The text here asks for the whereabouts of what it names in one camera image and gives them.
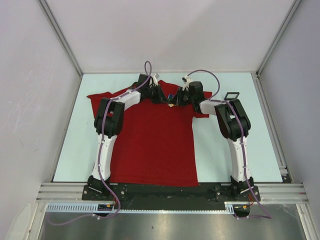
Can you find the red t-shirt garment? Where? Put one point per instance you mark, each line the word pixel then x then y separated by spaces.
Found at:
pixel 156 146

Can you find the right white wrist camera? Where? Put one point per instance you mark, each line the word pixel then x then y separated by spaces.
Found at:
pixel 187 80

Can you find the black open small box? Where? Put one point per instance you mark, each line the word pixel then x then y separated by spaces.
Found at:
pixel 231 96

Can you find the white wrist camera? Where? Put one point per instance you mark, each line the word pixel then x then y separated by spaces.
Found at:
pixel 154 79
pixel 187 80

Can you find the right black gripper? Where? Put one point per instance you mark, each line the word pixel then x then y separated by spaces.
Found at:
pixel 178 98

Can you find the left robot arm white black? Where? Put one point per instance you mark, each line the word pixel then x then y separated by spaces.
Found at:
pixel 109 122

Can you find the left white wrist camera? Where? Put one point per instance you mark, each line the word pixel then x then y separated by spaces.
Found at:
pixel 154 79

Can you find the slotted cable duct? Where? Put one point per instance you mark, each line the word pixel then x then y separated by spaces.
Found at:
pixel 103 208

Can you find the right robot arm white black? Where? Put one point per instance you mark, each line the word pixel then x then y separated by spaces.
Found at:
pixel 234 126

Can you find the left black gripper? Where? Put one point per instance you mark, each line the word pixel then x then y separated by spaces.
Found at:
pixel 160 95

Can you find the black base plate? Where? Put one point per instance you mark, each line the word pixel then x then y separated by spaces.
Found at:
pixel 95 190

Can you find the aluminium front rail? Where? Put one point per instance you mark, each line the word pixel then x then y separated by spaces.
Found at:
pixel 270 193

